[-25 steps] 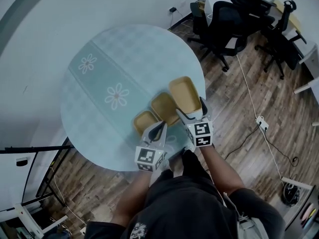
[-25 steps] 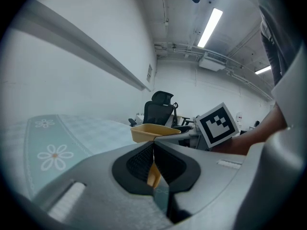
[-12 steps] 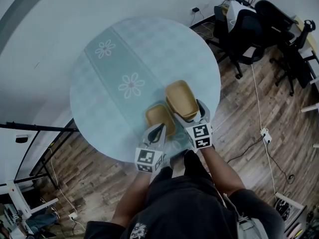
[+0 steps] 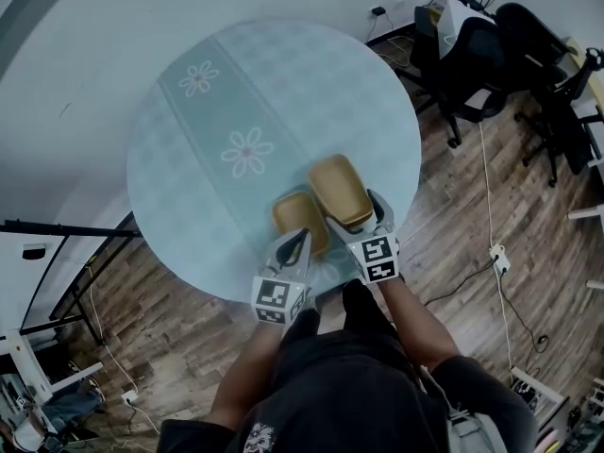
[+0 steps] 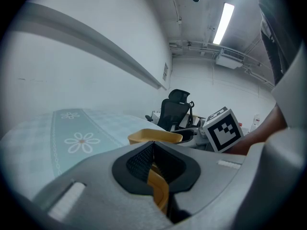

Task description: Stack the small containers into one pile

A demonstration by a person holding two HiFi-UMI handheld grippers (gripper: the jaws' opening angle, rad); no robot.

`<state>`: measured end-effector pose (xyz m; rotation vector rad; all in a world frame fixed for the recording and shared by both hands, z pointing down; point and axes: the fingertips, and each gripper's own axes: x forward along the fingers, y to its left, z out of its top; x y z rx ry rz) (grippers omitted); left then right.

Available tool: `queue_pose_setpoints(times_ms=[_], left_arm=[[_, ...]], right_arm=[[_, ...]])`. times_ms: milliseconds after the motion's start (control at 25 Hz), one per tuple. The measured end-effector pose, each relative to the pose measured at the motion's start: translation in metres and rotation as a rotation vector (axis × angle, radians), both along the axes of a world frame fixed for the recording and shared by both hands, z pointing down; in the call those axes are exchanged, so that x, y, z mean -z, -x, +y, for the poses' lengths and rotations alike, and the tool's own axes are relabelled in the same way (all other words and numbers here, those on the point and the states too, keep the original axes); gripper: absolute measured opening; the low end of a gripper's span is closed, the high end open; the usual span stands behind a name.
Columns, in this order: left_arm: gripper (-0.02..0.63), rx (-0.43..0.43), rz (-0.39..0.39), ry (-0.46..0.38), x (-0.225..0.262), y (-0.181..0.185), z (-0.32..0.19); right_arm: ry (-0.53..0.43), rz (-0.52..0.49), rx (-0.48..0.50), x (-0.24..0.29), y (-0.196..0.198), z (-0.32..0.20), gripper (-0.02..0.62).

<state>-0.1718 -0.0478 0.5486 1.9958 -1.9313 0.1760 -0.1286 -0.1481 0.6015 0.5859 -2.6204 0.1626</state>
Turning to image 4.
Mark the light wooden desk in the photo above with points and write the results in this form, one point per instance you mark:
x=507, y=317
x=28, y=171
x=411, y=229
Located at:
x=582, y=71

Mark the white metal desk frame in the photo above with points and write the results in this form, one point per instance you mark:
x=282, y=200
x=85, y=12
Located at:
x=26, y=361

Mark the black office chair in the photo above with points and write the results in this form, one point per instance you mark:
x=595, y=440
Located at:
x=524, y=26
x=476, y=64
x=566, y=130

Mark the person's right forearm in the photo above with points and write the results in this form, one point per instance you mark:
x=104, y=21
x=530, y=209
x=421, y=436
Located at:
x=415, y=323

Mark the black whiteboard eraser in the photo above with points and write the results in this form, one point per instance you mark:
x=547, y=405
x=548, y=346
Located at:
x=34, y=251

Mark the white box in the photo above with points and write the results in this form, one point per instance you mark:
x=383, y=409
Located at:
x=458, y=21

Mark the round table, light blue cloth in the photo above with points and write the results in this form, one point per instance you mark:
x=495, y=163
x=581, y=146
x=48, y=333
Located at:
x=307, y=88

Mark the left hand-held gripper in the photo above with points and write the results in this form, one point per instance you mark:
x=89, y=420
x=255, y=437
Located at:
x=271, y=295

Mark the black framed whiteboard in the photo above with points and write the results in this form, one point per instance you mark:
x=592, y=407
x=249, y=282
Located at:
x=23, y=290

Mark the person's left forearm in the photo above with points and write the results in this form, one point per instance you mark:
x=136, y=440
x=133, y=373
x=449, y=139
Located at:
x=245, y=375

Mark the person's black sweatshirt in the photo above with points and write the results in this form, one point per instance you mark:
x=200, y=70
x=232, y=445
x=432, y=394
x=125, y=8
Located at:
x=349, y=394

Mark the person's black trousers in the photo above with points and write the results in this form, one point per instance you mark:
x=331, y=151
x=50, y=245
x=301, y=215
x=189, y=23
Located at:
x=363, y=305

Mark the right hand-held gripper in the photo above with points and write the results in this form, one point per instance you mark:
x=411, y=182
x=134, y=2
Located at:
x=377, y=257

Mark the black round device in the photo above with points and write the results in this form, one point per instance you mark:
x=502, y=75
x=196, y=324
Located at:
x=526, y=394

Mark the white power strip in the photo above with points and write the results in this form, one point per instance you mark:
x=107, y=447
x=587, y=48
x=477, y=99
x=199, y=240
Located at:
x=499, y=256
x=129, y=397

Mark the black wall power adapter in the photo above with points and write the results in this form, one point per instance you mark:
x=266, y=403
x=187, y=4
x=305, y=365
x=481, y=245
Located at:
x=377, y=11

